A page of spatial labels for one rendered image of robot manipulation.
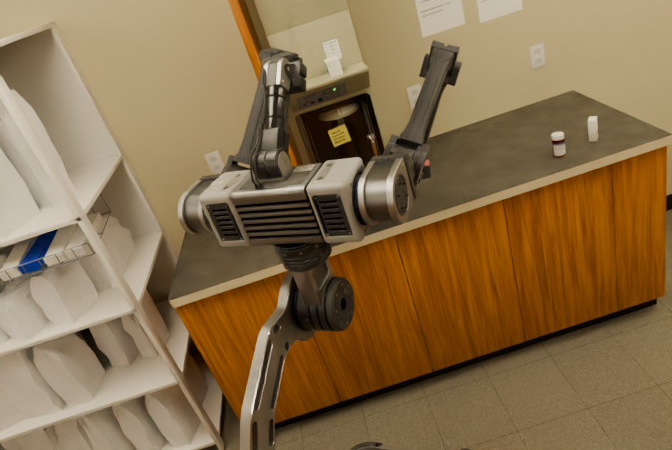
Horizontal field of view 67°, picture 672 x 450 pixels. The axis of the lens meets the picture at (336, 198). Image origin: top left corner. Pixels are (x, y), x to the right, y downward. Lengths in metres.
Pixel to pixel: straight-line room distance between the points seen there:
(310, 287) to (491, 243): 1.08
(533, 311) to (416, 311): 0.55
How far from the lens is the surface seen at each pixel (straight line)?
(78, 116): 2.63
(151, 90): 2.53
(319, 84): 1.92
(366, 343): 2.33
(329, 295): 1.32
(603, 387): 2.58
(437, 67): 1.44
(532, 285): 2.42
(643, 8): 3.04
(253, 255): 2.12
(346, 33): 2.02
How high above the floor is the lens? 1.99
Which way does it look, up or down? 27 degrees down
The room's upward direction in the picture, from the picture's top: 19 degrees counter-clockwise
